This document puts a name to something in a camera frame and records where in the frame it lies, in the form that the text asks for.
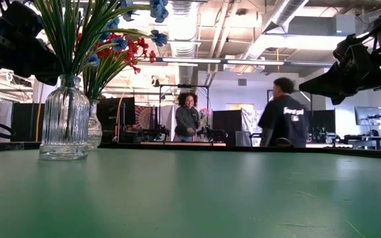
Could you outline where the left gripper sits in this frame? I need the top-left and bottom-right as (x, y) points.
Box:
(0, 1), (63, 86)

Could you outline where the computer monitor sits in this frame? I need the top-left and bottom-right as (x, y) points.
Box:
(355, 105), (381, 127)

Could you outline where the wooden table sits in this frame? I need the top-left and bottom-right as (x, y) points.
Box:
(140, 141), (227, 147)

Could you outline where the black desk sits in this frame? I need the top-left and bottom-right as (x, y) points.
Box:
(342, 134), (381, 149)

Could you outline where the ribbed silver ventilation duct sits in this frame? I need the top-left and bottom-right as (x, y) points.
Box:
(163, 0), (200, 105)

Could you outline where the person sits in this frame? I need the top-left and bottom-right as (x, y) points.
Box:
(258, 77), (310, 148)
(173, 92), (202, 143)

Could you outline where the small clear glass vase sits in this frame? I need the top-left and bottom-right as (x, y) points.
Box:
(87, 99), (104, 150)

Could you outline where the white patterned cloth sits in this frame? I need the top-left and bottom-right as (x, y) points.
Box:
(241, 108), (263, 135)

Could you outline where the red mandala cloth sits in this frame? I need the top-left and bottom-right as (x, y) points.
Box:
(134, 104), (158, 130)

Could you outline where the red artificial flower bunch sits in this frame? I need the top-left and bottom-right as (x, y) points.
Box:
(81, 31), (112, 100)
(91, 32), (128, 100)
(110, 36), (157, 100)

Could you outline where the black partition panel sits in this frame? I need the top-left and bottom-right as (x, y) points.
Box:
(308, 109), (336, 137)
(212, 110), (243, 146)

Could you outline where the yellow hanging cord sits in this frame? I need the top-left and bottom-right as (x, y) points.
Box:
(276, 48), (282, 80)

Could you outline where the black screen panel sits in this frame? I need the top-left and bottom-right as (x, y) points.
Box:
(97, 97), (136, 143)

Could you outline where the green table mat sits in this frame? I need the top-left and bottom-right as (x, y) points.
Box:
(0, 148), (381, 238)

